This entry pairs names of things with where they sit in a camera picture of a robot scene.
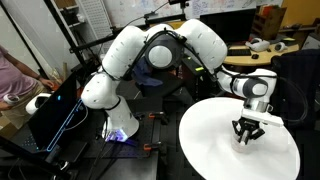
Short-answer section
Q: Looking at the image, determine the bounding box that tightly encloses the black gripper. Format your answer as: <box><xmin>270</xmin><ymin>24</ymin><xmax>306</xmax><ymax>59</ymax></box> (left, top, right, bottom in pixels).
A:
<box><xmin>231</xmin><ymin>118</ymin><xmax>267</xmax><ymax>146</ymax></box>

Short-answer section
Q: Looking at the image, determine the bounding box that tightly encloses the white handheld controller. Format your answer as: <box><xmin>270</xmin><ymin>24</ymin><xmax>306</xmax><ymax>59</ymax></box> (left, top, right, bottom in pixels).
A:
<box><xmin>2</xmin><ymin>93</ymin><xmax>22</xmax><ymax>107</ymax></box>

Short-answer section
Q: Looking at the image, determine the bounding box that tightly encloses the bare person forearm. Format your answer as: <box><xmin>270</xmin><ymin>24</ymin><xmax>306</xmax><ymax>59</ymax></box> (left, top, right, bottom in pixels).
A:
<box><xmin>3</xmin><ymin>52</ymin><xmax>44</xmax><ymax>84</ymax></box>

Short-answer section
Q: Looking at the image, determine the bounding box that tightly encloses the clear plastic cup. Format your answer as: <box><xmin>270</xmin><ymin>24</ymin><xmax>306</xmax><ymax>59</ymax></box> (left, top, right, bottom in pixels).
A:
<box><xmin>231</xmin><ymin>131</ymin><xmax>256</xmax><ymax>155</ymax></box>

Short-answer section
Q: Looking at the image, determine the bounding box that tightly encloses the bare person hand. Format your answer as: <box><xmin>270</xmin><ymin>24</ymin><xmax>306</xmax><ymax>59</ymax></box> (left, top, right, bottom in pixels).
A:
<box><xmin>37</xmin><ymin>77</ymin><xmax>55</xmax><ymax>90</ymax></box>

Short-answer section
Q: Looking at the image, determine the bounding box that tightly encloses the dark office chair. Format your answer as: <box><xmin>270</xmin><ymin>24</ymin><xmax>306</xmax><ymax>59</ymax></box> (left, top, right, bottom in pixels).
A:
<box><xmin>269</xmin><ymin>48</ymin><xmax>320</xmax><ymax>141</ymax></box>

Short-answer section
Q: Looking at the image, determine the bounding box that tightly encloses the black box with green light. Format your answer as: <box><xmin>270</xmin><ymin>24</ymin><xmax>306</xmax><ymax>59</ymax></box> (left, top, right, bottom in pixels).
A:
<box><xmin>181</xmin><ymin>55</ymin><xmax>219</xmax><ymax>99</ymax></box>

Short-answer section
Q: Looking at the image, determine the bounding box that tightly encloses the round wooden desk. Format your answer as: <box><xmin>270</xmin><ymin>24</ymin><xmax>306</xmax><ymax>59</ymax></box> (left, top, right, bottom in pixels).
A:
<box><xmin>222</xmin><ymin>42</ymin><xmax>301</xmax><ymax>68</ymax></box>

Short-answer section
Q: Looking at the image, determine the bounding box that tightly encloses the black keyboard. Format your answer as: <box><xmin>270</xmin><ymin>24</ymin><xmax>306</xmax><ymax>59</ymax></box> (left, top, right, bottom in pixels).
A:
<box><xmin>226</xmin><ymin>48</ymin><xmax>253</xmax><ymax>57</ymax></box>

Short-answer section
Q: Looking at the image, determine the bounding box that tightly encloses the white VR headset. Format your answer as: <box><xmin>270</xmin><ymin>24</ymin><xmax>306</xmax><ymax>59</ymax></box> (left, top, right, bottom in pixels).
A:
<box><xmin>245</xmin><ymin>37</ymin><xmax>272</xmax><ymax>53</ymax></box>

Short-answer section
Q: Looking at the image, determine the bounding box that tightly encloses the black orange bar clamp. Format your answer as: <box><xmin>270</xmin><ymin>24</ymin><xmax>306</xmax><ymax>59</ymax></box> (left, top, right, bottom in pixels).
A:
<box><xmin>147</xmin><ymin>111</ymin><xmax>170</xmax><ymax>126</ymax></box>
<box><xmin>142</xmin><ymin>141</ymin><xmax>168</xmax><ymax>157</ymax></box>

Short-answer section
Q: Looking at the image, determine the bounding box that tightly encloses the white VR controller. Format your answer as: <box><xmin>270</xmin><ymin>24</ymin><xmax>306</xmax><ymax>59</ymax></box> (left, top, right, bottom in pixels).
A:
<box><xmin>273</xmin><ymin>41</ymin><xmax>288</xmax><ymax>53</ymax></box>

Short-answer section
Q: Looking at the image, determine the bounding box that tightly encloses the black chair with cloth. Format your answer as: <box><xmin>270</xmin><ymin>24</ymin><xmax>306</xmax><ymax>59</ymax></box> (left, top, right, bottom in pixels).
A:
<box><xmin>132</xmin><ymin>56</ymin><xmax>196</xmax><ymax>109</ymax></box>

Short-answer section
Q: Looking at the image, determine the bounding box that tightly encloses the large black monitor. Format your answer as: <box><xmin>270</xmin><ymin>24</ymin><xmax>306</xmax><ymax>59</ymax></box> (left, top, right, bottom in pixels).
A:
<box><xmin>199</xmin><ymin>8</ymin><xmax>258</xmax><ymax>45</ymax></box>

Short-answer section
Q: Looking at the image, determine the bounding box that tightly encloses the wooden shelf unit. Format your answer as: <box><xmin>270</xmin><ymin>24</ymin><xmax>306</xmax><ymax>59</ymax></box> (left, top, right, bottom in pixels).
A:
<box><xmin>251</xmin><ymin>4</ymin><xmax>288</xmax><ymax>42</ymax></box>

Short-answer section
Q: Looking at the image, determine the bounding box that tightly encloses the black perforated robot table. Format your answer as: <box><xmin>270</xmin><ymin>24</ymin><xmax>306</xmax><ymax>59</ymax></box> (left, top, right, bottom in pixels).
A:
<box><xmin>9</xmin><ymin>106</ymin><xmax>171</xmax><ymax>180</ymax></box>

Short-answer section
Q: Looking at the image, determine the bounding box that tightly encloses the blue cloth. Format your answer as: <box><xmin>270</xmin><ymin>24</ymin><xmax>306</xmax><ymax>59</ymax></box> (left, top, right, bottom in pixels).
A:
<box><xmin>132</xmin><ymin>56</ymin><xmax>165</xmax><ymax>88</ymax></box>

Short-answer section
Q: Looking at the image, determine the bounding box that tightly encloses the whiteboard with writing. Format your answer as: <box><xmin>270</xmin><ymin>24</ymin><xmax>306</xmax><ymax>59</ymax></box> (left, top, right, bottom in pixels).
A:
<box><xmin>108</xmin><ymin>0</ymin><xmax>259</xmax><ymax>28</ymax></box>

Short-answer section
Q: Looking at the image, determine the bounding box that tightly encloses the white pegboard panel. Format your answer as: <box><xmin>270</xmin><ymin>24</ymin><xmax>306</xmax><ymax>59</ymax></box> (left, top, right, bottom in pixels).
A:
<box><xmin>77</xmin><ymin>0</ymin><xmax>115</xmax><ymax>42</ymax></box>

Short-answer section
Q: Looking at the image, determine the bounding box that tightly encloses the black screen with blue glow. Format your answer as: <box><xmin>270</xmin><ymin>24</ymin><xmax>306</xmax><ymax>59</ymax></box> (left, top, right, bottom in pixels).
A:
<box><xmin>27</xmin><ymin>71</ymin><xmax>86</xmax><ymax>155</ymax></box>

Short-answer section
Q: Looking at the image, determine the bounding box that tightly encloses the person in pink shirt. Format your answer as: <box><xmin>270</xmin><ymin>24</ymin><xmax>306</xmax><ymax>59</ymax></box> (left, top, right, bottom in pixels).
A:
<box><xmin>0</xmin><ymin>44</ymin><xmax>54</xmax><ymax>129</ymax></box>

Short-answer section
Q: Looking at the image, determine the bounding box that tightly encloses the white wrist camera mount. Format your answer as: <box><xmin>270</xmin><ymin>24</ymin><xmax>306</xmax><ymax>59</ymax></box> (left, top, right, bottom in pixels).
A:
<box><xmin>240</xmin><ymin>108</ymin><xmax>285</xmax><ymax>128</ymax></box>

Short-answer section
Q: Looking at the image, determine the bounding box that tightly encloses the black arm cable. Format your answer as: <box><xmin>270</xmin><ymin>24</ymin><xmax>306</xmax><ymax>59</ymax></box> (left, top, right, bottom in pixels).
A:
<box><xmin>124</xmin><ymin>29</ymin><xmax>310</xmax><ymax>128</ymax></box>

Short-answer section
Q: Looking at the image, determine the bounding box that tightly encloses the black overhead camera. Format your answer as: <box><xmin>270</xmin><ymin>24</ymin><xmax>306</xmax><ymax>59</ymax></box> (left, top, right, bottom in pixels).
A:
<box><xmin>167</xmin><ymin>0</ymin><xmax>192</xmax><ymax>10</ymax></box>

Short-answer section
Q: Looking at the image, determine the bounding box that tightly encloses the black metal frame beam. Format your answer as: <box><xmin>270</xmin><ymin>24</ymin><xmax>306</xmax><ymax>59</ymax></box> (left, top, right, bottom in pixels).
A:
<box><xmin>43</xmin><ymin>0</ymin><xmax>188</xmax><ymax>79</ymax></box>

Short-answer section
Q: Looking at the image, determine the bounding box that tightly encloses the white ring controller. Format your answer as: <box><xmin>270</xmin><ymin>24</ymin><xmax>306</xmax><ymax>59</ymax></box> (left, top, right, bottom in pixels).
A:
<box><xmin>25</xmin><ymin>92</ymin><xmax>53</xmax><ymax>116</ymax></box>

